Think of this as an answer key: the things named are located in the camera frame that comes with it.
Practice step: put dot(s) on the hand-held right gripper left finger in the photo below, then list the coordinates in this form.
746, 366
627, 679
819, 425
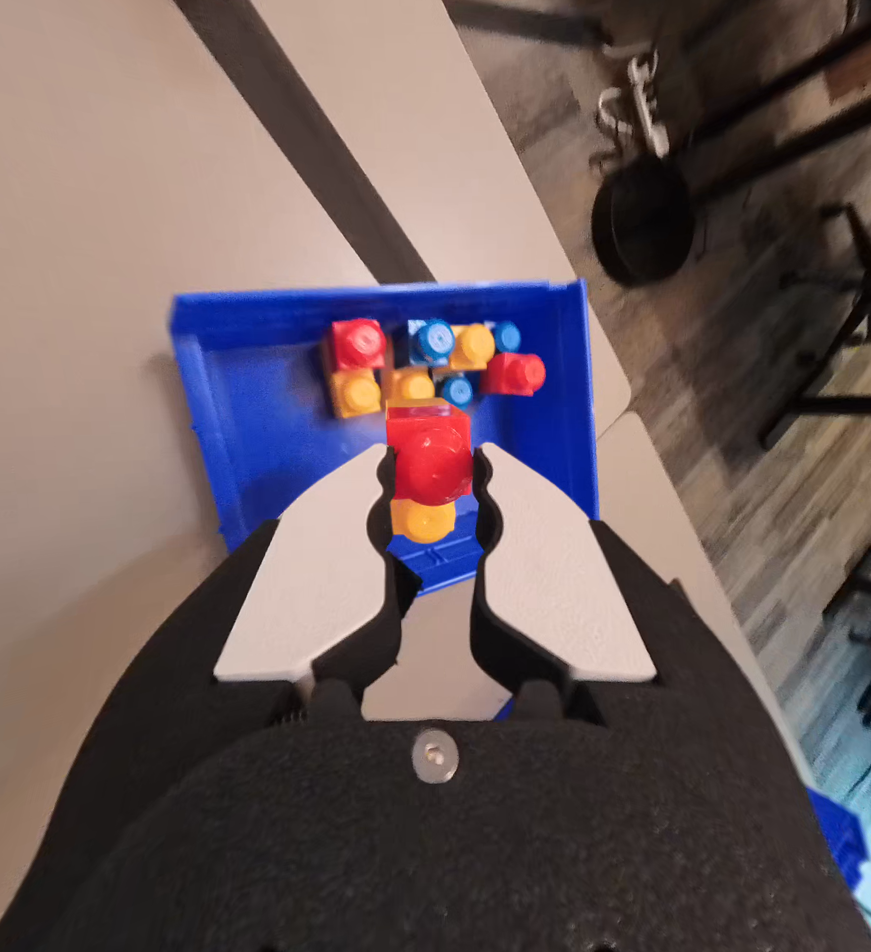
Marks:
301, 587

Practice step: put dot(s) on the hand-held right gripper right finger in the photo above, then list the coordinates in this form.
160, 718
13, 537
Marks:
562, 587

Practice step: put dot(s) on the yellow two-stud toy block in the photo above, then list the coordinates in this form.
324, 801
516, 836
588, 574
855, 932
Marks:
424, 520

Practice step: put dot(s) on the blue plastic bin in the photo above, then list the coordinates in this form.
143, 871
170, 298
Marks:
257, 416
837, 833

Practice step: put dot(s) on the red one-stud toy block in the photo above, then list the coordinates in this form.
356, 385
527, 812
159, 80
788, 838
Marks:
431, 461

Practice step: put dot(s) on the pile of assembled block steps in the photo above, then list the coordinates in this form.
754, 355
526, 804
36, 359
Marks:
361, 346

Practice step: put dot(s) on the black round container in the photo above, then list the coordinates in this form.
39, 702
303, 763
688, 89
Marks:
643, 223

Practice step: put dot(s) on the white power strip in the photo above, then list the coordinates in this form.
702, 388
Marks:
651, 126

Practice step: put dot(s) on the black desk frame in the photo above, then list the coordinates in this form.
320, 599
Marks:
859, 405

